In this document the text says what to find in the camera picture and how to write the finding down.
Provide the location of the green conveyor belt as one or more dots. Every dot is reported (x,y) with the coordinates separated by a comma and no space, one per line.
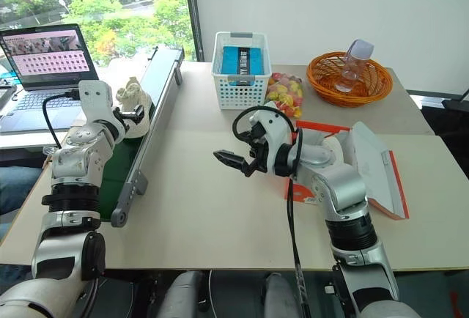
(154,87)

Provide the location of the person's leg in jeans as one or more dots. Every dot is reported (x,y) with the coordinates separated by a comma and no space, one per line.
(16,189)

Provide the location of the white perforated plastic basket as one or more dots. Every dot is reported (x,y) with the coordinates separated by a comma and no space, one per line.
(238,92)

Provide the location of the open grey laptop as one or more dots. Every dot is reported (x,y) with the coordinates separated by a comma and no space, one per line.
(47,54)

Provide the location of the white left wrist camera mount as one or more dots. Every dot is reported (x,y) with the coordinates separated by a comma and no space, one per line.
(95,98)

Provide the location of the orange and white shoebox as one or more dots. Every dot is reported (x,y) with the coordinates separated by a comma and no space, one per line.
(370,160)

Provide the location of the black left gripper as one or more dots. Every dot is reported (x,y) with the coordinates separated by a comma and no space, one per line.
(120,119)

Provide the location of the grey rounded shape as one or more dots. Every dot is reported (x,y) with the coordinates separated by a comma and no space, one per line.
(280,296)
(183,294)

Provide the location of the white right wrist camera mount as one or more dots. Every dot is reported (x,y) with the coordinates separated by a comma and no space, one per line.
(275,127)

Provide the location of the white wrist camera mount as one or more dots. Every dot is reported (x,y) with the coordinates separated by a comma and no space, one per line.
(275,127)
(95,98)

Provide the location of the dark window frame post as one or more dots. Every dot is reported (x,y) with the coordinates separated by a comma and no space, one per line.
(192,10)

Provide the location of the orange wicker basket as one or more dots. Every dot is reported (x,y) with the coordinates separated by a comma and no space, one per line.
(377,87)

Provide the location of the clear plastic bottle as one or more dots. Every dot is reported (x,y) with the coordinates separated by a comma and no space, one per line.
(353,61)

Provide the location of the dark device beside laptop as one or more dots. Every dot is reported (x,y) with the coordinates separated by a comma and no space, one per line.
(6,96)

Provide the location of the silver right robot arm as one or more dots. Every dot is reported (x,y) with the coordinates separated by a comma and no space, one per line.
(344,186)

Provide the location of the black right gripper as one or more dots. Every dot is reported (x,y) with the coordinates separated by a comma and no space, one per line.
(258,151)

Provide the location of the blue and black box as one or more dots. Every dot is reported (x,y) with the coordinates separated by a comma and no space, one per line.
(232,59)

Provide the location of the black object at table side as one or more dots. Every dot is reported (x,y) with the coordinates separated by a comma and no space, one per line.
(456,102)

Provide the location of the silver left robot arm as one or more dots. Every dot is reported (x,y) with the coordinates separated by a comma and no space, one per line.
(73,164)

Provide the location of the bag of colourful candies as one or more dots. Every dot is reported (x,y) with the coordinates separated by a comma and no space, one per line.
(284,92)

